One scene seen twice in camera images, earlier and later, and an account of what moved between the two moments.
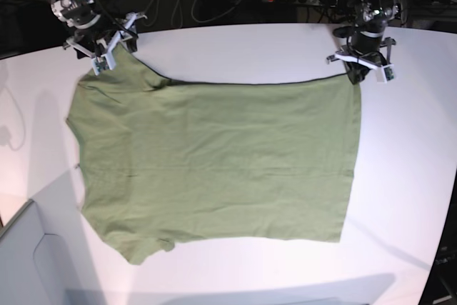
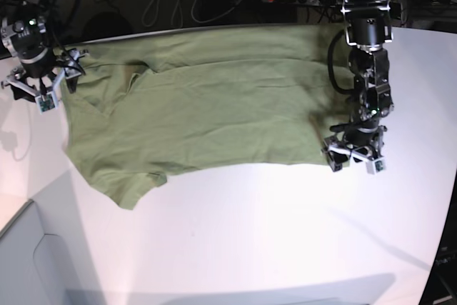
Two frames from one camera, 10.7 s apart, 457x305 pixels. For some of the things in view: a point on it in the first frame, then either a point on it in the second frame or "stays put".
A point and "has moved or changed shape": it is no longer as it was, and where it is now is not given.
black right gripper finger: [80, 54] → [18, 93]
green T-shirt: [160, 161] has moved or changed shape
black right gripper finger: [131, 44] → [72, 82]
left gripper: [99, 38] → [42, 77]
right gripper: [374, 56] → [365, 143]
